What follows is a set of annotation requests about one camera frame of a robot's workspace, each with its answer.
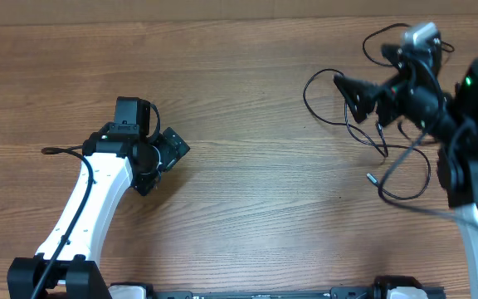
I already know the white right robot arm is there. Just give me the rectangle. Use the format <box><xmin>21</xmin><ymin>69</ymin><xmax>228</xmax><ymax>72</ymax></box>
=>
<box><xmin>334</xmin><ymin>45</ymin><xmax>478</xmax><ymax>298</ymax></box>

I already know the black USB-C cable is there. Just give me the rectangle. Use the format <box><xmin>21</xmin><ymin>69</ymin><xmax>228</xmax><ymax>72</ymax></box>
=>
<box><xmin>302</xmin><ymin>68</ymin><xmax>432</xmax><ymax>202</ymax></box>

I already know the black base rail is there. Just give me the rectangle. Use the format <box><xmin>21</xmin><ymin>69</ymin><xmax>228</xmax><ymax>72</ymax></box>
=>
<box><xmin>105</xmin><ymin>276</ymin><xmax>447</xmax><ymax>299</ymax></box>

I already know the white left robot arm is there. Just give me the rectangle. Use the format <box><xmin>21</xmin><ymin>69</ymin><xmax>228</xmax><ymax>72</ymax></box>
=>
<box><xmin>7</xmin><ymin>96</ymin><xmax>190</xmax><ymax>299</ymax></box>

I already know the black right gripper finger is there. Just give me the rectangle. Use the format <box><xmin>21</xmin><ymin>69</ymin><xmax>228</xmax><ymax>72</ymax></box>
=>
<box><xmin>334</xmin><ymin>75</ymin><xmax>380</xmax><ymax>124</ymax></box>
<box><xmin>381</xmin><ymin>44</ymin><xmax>403</xmax><ymax>66</ymax></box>

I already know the black mini-USB cable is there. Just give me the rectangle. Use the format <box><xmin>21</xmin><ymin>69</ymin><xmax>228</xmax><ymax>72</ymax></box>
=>
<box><xmin>361</xmin><ymin>22</ymin><xmax>456</xmax><ymax>68</ymax></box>

